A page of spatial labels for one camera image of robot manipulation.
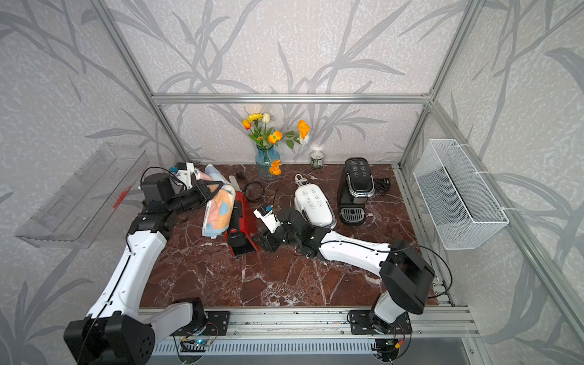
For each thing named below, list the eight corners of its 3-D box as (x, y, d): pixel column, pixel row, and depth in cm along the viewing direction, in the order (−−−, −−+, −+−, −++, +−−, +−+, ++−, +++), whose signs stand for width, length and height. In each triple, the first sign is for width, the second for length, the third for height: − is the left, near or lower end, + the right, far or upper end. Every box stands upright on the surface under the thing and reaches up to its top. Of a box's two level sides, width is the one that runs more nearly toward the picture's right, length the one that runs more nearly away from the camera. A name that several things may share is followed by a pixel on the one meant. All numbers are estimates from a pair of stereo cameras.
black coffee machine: (340, 223, 99) (348, 191, 81) (337, 192, 111) (343, 157, 93) (364, 223, 99) (377, 191, 81) (358, 192, 111) (368, 157, 93)
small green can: (310, 168, 122) (310, 160, 117) (310, 160, 126) (310, 152, 121) (323, 168, 122) (323, 160, 117) (322, 160, 126) (323, 152, 121)
